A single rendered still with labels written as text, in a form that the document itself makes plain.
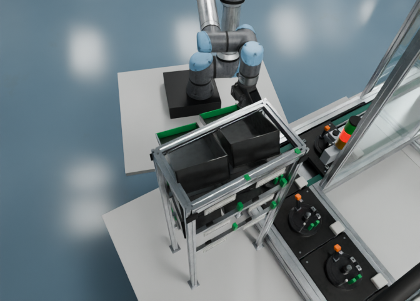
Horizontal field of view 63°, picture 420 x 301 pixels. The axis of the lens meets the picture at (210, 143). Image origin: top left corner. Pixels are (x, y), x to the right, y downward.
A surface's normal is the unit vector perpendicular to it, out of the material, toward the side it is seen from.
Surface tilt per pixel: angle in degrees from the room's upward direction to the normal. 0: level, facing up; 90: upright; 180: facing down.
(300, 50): 0
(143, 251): 0
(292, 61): 0
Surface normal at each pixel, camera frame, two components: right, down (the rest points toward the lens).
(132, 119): 0.03, -0.55
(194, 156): -0.12, -0.83
